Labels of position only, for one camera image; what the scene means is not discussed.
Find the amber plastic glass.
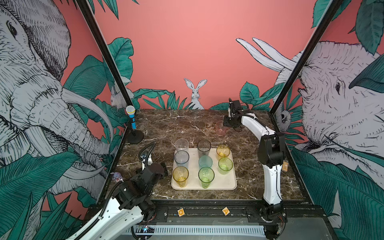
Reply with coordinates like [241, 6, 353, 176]
[173, 166, 189, 188]

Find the yellow plastic glass front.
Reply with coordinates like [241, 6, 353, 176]
[216, 145, 231, 158]

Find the dark brown plastic glass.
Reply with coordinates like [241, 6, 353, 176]
[197, 140, 211, 158]

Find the blue grey plastic glass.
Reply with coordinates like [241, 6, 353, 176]
[174, 150, 190, 168]

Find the green plastic glass short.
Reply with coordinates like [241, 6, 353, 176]
[218, 157, 234, 175]

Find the clear plastic glass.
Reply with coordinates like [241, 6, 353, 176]
[175, 138, 189, 152]

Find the teal frosted glass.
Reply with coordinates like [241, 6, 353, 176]
[199, 156, 213, 169]

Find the beige square tray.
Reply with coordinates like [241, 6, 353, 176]
[171, 148, 237, 191]

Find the tall light green glass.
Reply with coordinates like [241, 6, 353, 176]
[198, 167, 215, 189]

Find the pink plastic glass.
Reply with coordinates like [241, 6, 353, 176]
[215, 121, 229, 136]

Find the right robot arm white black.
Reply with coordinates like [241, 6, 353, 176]
[223, 99, 286, 223]

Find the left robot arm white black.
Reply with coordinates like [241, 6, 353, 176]
[68, 163, 168, 240]

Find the small purple toy figure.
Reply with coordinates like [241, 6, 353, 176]
[111, 172, 124, 183]

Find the wooden letter block left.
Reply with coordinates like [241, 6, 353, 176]
[178, 208, 185, 217]

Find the wooden letter block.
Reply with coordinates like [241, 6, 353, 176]
[222, 207, 230, 216]
[178, 208, 185, 217]

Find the toy microphone on stand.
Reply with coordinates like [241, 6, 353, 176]
[126, 105, 144, 144]

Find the white ribbed vent strip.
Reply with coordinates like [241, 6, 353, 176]
[131, 224, 266, 238]

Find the small wooden block right edge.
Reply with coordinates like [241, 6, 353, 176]
[282, 161, 289, 172]

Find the wooden letter block right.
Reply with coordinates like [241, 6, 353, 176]
[222, 207, 230, 216]

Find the black front rail base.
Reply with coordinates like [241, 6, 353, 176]
[152, 199, 327, 224]

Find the right black frame post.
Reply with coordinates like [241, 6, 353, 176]
[269, 0, 343, 116]

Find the black frame post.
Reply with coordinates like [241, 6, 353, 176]
[269, 0, 343, 116]
[76, 0, 133, 106]

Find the left black frame post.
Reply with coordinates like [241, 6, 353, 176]
[76, 0, 133, 106]

